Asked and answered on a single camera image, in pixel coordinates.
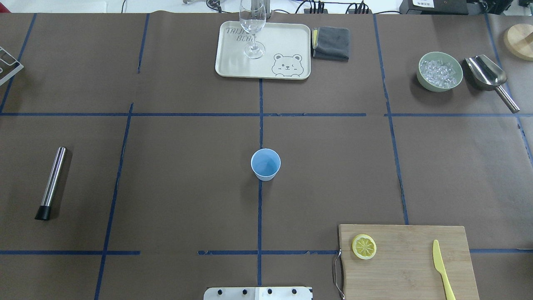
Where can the black box device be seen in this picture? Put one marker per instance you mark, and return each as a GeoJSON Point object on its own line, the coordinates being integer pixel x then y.
{"type": "Point", "coordinates": [433, 7]}

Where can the bamboo cutting board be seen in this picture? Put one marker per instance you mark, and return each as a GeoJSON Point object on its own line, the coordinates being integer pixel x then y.
{"type": "Point", "coordinates": [403, 267]}

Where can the black power strip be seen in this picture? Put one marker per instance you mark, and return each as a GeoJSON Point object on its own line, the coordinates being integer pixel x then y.
{"type": "Point", "coordinates": [331, 7]}

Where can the steel muddler black tip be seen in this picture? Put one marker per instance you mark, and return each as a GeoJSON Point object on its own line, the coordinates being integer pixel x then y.
{"type": "Point", "coordinates": [44, 210]}

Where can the cream bear serving tray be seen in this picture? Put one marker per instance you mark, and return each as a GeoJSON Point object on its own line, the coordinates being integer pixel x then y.
{"type": "Point", "coordinates": [287, 52]}

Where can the steel ice scoop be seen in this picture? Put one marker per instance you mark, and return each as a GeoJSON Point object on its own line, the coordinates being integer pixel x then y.
{"type": "Point", "coordinates": [489, 76]}

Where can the light blue plastic cup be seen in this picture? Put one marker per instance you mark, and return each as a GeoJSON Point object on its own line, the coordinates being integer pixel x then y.
{"type": "Point", "coordinates": [265, 164]}

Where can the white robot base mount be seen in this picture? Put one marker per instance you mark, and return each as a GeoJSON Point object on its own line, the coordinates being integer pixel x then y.
{"type": "Point", "coordinates": [259, 293]}

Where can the green bowl of ice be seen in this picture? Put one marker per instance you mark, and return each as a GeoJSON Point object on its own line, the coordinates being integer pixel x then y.
{"type": "Point", "coordinates": [439, 72]}

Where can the folded grey cloth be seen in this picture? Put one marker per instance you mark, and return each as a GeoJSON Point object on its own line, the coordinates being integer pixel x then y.
{"type": "Point", "coordinates": [331, 43]}

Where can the clear wine glass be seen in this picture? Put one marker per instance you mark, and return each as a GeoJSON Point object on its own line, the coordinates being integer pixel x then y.
{"type": "Point", "coordinates": [252, 17]}

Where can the yellow plastic knife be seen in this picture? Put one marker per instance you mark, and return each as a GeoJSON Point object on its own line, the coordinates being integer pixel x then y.
{"type": "Point", "coordinates": [440, 268]}

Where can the white wire cup rack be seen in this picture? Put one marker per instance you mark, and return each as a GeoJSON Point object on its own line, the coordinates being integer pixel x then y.
{"type": "Point", "coordinates": [9, 66]}

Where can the round wooden stand base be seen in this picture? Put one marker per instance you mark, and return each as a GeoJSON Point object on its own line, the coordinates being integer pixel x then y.
{"type": "Point", "coordinates": [519, 41]}

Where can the yellow lemon slice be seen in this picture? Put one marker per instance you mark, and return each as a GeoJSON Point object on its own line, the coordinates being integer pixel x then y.
{"type": "Point", "coordinates": [364, 247]}

